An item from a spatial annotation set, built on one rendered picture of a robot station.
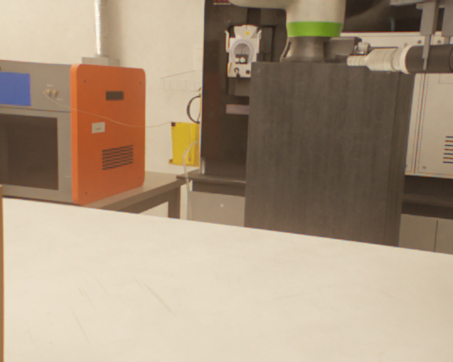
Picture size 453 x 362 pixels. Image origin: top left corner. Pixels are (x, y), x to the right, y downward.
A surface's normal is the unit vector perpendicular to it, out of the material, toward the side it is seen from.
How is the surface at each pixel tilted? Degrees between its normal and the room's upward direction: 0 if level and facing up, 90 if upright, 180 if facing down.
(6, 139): 90
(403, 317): 0
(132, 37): 90
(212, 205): 90
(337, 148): 90
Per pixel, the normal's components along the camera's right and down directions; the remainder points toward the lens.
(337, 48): -0.40, -0.01
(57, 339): 0.04, -0.98
